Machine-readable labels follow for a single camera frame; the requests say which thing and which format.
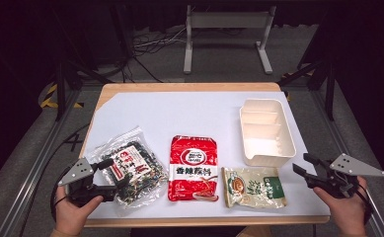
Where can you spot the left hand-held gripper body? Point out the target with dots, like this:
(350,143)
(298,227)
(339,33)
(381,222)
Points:
(77,173)

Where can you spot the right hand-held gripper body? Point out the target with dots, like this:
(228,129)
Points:
(350,166)

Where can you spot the clear bag of dried seaweed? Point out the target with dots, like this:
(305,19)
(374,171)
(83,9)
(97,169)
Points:
(140,171)

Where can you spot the cream plastic divided bin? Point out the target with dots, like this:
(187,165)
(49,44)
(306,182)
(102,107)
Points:
(265,144)

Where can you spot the beige and green sauce packet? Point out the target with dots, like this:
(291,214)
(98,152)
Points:
(255,187)

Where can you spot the red sauce packet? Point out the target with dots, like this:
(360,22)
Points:
(192,171)

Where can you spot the person's left hand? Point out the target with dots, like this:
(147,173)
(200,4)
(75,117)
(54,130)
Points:
(69,217)

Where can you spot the person's right hand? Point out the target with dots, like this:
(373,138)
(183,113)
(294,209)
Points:
(349,214)

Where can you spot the black tripod stand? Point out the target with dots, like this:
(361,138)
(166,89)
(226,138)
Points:
(329,89)
(61,85)

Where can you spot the yellow and black hazard tape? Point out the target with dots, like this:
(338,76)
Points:
(49,98)

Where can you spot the white table mat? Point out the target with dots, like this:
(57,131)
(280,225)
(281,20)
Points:
(179,112)

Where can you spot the white metal stand frame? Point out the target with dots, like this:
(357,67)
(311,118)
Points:
(229,19)

